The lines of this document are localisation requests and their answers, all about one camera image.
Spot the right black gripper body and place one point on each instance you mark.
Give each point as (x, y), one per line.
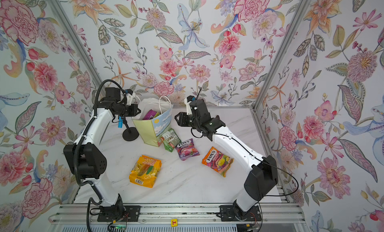
(194, 124)

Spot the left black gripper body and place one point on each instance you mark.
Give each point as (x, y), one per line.
(127, 111)

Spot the green orange noodle packet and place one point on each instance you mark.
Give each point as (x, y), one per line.
(170, 140)

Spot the painted landscape paper bag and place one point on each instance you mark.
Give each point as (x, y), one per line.
(152, 130)

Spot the purple Fox's candy bag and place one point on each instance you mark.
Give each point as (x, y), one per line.
(187, 150)

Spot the purple grape candy bag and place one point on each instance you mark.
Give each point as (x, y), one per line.
(150, 115)

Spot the orange Fox's candy bag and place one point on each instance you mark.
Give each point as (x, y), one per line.
(217, 161)

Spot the yellow gummy candy bag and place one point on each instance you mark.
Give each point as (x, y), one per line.
(145, 171)

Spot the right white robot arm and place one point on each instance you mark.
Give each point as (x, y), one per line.
(262, 171)

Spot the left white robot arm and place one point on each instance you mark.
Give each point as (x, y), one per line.
(87, 162)

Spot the yellow marker cube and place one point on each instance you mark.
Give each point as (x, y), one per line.
(174, 223)

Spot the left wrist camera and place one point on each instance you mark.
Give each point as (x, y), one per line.
(130, 96)

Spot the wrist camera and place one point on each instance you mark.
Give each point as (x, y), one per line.
(187, 101)
(130, 96)

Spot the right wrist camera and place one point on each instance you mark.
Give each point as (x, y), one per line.
(187, 101)

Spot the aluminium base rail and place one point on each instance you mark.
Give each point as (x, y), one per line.
(271, 213)

